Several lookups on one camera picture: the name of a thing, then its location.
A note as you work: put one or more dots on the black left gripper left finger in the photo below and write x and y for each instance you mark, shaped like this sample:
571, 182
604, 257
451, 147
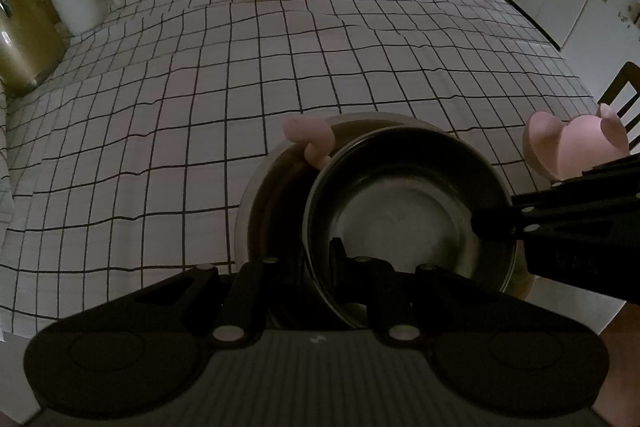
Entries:
141, 351

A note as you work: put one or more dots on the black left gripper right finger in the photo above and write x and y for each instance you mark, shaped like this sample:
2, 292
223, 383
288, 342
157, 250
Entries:
492, 350

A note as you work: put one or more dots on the small steel bowl pink rim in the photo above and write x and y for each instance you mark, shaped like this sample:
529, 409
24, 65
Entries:
394, 199

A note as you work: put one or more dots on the large stainless steel bowl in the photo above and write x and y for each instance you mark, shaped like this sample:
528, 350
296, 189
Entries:
273, 203

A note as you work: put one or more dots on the person right hand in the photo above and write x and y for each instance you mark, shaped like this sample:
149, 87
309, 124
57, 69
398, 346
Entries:
619, 398

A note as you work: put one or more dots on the dark wooden chair right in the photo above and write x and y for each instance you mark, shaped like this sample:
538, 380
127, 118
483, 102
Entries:
622, 95

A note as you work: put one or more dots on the checkered white tablecloth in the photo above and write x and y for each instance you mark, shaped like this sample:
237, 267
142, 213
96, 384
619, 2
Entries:
127, 165

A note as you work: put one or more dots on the gold thermos carafe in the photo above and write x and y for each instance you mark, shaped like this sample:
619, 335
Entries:
31, 48

